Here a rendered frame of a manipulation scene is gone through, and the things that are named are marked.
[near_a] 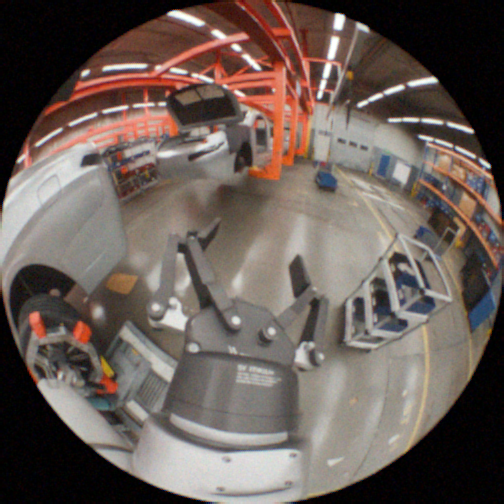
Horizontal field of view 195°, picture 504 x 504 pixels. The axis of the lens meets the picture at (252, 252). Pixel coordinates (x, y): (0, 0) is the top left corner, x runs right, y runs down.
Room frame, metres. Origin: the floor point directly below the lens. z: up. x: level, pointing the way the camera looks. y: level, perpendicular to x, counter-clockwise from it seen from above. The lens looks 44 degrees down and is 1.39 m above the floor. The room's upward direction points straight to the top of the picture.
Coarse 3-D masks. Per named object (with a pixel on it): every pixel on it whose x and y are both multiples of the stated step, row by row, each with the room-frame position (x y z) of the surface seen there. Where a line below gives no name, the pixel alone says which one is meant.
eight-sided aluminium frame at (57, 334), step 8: (56, 328) -0.11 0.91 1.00; (64, 328) -0.08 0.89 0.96; (32, 336) -0.25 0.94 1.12; (48, 336) -0.17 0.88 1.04; (56, 336) -0.14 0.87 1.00; (64, 336) -0.12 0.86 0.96; (72, 336) -0.09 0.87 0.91; (32, 344) -0.28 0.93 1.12; (40, 344) -0.25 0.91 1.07; (72, 344) -0.13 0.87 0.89; (80, 344) -0.11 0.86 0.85; (88, 344) -0.09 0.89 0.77; (32, 352) -0.33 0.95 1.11; (88, 352) -0.13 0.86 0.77; (32, 360) -0.39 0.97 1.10; (96, 360) -0.16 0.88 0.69; (32, 368) -0.45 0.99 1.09; (96, 368) -0.22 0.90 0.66; (40, 376) -0.50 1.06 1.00; (96, 376) -0.29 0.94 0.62; (88, 392) -0.45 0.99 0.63
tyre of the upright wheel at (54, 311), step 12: (36, 300) -0.08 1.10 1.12; (48, 300) -0.02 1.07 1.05; (60, 300) 0.04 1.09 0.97; (24, 312) -0.20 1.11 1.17; (48, 312) -0.07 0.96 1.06; (60, 312) -0.02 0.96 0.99; (72, 312) 0.03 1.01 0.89; (24, 324) -0.24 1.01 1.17; (48, 324) -0.13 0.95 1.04; (60, 324) -0.08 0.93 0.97; (72, 324) -0.03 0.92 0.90; (24, 336) -0.31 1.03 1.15; (24, 348) -0.39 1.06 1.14; (96, 348) -0.09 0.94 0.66; (24, 360) -0.48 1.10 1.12
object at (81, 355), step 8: (48, 328) -0.15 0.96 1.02; (48, 344) -0.25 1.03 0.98; (80, 352) -0.21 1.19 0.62; (72, 360) -0.26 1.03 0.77; (80, 360) -0.27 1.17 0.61; (88, 360) -0.22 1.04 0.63; (40, 368) -0.49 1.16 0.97; (80, 368) -0.30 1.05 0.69; (88, 368) -0.28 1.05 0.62; (56, 376) -0.50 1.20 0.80; (88, 376) -0.34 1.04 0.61
